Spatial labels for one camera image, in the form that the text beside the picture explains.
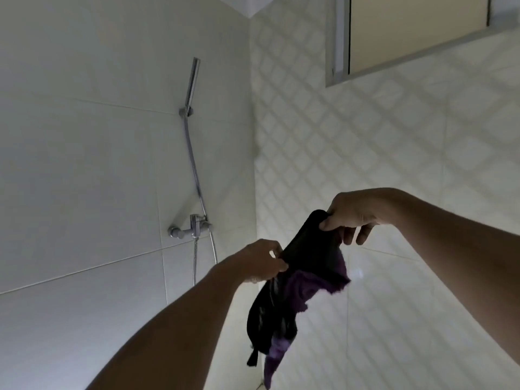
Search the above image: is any person's right hand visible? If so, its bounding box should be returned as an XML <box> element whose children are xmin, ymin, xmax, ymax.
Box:
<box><xmin>318</xmin><ymin>188</ymin><xmax>401</xmax><ymax>246</ymax></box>

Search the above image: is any person's left hand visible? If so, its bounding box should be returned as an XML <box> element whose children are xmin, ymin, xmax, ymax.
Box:
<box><xmin>211</xmin><ymin>238</ymin><xmax>290</xmax><ymax>285</ymax></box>

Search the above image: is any purple and black cloth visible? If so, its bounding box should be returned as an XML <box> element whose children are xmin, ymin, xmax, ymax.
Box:
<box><xmin>245</xmin><ymin>210</ymin><xmax>352</xmax><ymax>390</ymax></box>

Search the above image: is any person's left forearm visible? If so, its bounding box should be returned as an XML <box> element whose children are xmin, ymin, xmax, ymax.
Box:
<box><xmin>87</xmin><ymin>259</ymin><xmax>249</xmax><ymax>390</ymax></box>

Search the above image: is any person's right forearm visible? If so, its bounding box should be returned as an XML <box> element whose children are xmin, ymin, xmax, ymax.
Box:
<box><xmin>378</xmin><ymin>188</ymin><xmax>520</xmax><ymax>364</ymax></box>

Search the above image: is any chrome shower faucet mixer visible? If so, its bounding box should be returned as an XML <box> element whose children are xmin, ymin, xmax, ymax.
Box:
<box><xmin>167</xmin><ymin>213</ymin><xmax>213</xmax><ymax>240</ymax></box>

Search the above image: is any grey framed window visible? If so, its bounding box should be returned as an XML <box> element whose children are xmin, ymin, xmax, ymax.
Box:
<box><xmin>324</xmin><ymin>0</ymin><xmax>520</xmax><ymax>88</ymax></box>

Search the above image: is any chrome shower hose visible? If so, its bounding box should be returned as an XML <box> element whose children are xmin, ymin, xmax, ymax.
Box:
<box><xmin>181</xmin><ymin>113</ymin><xmax>219</xmax><ymax>285</ymax></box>

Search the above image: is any chrome shower rail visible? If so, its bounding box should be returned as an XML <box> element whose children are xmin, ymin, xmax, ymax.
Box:
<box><xmin>178</xmin><ymin>57</ymin><xmax>201</xmax><ymax>118</ymax></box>

